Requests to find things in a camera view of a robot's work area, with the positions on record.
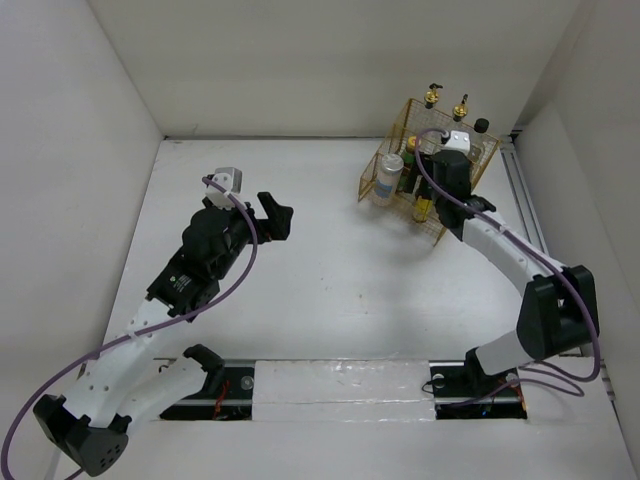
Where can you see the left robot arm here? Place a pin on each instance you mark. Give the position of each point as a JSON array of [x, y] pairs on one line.
[[91, 423]]

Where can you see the black cap vinegar bottle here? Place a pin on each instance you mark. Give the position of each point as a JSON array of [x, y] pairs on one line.
[[480, 128]]

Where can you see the yellow cap sauce bottle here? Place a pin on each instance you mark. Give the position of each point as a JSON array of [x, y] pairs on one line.
[[409, 161]]

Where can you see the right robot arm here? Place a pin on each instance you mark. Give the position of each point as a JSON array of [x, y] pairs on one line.
[[559, 307]]

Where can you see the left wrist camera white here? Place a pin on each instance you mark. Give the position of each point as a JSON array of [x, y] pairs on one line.
[[223, 188]]

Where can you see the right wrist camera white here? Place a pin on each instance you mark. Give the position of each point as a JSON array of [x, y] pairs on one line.
[[457, 140]]

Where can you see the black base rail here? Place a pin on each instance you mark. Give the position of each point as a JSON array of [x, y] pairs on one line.
[[349, 391]]

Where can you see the aluminium side rail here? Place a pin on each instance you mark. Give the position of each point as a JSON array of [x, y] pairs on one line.
[[530, 226]]

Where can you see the small brown bottle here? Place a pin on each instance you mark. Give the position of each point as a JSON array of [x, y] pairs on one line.
[[421, 209]]

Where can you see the dark liquid oil bottle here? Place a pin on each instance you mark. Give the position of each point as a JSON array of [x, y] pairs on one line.
[[432, 100]]

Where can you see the gold wire basket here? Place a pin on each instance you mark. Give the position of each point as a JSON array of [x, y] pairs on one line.
[[412, 118]]

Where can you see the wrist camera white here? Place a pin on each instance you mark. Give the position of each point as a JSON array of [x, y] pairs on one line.
[[223, 188], [457, 140]]

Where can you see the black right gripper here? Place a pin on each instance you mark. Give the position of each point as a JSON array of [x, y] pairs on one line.
[[423, 190]]

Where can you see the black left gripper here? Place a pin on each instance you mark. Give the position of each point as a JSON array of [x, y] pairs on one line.
[[279, 219]]

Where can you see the clear glass oil bottle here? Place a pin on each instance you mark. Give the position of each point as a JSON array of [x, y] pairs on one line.
[[458, 114]]

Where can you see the silver lid spice jar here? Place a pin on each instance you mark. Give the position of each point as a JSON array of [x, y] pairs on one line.
[[388, 173]]

